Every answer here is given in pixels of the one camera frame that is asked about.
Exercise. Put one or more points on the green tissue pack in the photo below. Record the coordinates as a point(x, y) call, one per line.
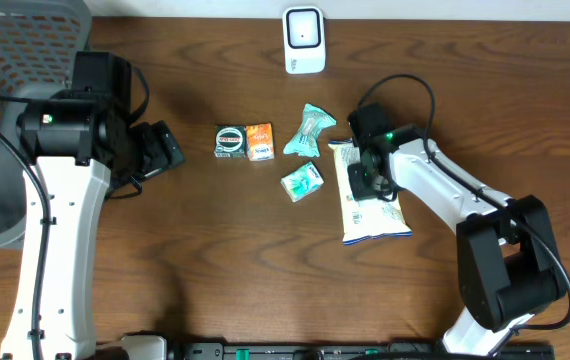
point(302, 182)

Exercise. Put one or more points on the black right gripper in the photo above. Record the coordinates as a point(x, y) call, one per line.
point(359, 192)

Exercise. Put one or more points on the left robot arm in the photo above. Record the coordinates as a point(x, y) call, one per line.
point(79, 151)

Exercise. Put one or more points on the orange juice carton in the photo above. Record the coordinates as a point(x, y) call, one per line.
point(260, 144)

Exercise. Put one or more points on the grey plastic mesh basket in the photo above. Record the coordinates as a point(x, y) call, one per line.
point(38, 43)

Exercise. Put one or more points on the white barcode scanner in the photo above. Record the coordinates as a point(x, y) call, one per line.
point(304, 40)

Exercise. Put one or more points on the round black lidded cup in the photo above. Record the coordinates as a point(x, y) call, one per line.
point(230, 142)

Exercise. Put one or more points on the yellow blue snack bag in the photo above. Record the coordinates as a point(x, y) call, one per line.
point(363, 219)

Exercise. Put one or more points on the teal candy wrapper bag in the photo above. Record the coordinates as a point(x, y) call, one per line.
point(305, 141)

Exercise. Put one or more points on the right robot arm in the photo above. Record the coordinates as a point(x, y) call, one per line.
point(509, 269)

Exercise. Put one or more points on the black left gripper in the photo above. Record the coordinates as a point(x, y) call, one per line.
point(159, 157)

